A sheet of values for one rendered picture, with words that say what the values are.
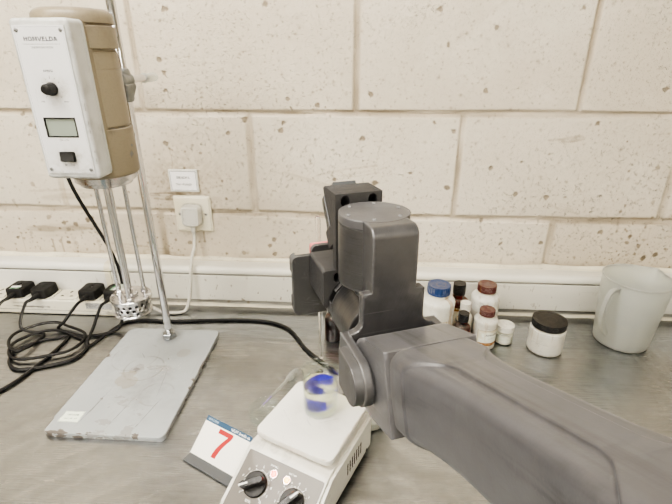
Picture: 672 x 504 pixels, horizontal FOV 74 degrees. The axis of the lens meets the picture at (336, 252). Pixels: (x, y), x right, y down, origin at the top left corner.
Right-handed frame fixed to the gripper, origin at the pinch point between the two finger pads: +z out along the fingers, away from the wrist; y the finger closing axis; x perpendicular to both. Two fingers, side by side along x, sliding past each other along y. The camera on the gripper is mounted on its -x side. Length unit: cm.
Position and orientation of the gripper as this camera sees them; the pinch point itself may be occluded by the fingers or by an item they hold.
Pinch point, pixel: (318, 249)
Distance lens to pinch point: 54.4
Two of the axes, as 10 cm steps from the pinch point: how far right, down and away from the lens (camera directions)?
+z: -3.0, -3.5, 8.9
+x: 0.1, 9.3, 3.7
